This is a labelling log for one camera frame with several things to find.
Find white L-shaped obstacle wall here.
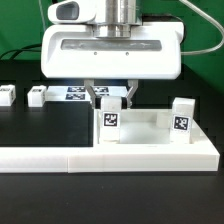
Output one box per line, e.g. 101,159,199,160
0,111,221,174

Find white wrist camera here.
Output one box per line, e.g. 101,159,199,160
48,0,96,24

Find black cables at base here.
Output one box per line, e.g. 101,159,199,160
0,43,46,62

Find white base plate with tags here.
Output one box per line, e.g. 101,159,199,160
46,86,127,102

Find white square tabletop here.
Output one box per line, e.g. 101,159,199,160
94,109,204,145

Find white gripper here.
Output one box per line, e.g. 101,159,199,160
41,22,184,109

